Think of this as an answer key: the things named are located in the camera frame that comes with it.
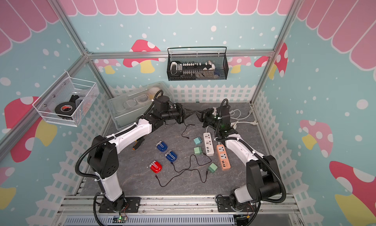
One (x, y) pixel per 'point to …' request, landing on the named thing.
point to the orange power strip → (224, 161)
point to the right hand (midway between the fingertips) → (193, 108)
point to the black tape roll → (65, 108)
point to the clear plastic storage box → (124, 109)
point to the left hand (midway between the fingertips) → (195, 111)
